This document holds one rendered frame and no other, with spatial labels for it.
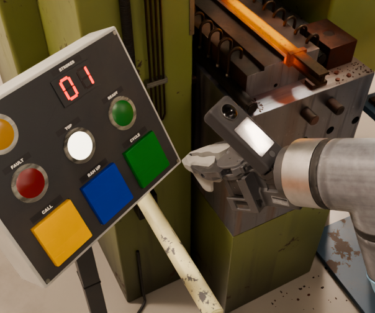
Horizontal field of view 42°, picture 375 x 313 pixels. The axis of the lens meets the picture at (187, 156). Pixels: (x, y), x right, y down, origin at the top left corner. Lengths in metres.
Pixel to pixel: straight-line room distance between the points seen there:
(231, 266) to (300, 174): 0.98
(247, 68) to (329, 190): 0.59
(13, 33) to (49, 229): 0.84
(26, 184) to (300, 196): 0.39
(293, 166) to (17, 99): 0.40
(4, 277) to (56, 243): 1.25
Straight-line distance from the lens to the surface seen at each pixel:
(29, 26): 1.51
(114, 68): 0.85
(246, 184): 0.69
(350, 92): 1.30
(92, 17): 1.04
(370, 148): 0.59
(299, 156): 0.62
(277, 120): 1.17
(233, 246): 1.47
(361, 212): 0.60
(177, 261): 1.18
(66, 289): 1.93
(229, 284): 1.65
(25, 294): 1.96
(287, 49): 1.17
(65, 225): 0.79
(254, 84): 1.15
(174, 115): 1.27
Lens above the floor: 1.63
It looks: 45 degrees down
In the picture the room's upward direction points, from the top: straight up
